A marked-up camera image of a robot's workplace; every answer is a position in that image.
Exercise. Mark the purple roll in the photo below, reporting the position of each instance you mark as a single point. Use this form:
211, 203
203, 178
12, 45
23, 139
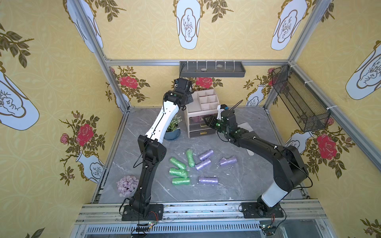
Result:
228, 161
208, 180
202, 164
205, 155

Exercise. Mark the green roll upright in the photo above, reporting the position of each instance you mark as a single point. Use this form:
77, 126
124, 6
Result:
191, 161

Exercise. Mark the green roll bottom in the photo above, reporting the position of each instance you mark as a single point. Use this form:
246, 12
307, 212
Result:
181, 181

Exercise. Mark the green roll middle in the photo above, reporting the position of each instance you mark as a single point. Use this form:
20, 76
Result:
178, 172

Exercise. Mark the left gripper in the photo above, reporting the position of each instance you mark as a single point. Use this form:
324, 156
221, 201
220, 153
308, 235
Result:
183, 85

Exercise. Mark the purple roll bottom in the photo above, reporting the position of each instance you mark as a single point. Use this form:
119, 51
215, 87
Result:
208, 180

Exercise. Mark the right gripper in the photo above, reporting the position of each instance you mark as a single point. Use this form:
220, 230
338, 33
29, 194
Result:
215, 122

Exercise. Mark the purple roll top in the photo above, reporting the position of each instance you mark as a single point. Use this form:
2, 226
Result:
205, 155

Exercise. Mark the beige drawer organizer cabinet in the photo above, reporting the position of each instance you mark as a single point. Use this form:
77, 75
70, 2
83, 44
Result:
205, 102

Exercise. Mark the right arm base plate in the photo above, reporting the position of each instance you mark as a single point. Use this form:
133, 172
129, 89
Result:
259, 210

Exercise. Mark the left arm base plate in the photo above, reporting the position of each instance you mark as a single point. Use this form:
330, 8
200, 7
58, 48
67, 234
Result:
151, 212

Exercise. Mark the potted green plant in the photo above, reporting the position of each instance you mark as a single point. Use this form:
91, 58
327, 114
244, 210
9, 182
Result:
173, 131

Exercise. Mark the green roll upper left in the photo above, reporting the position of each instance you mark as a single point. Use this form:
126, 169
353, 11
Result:
177, 163

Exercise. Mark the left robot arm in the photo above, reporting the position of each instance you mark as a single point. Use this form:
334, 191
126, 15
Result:
151, 147

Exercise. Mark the purple artificial flower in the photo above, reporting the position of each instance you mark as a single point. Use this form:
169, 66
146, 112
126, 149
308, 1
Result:
127, 185

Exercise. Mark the black wire mesh basket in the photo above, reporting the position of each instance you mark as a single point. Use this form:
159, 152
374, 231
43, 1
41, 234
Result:
308, 111

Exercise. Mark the grey wall shelf tray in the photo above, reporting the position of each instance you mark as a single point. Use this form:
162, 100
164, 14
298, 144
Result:
212, 68

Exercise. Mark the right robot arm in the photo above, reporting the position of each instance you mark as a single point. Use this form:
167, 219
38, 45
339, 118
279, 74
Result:
289, 169

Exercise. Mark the transparent top drawer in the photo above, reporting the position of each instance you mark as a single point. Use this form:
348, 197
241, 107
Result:
199, 119

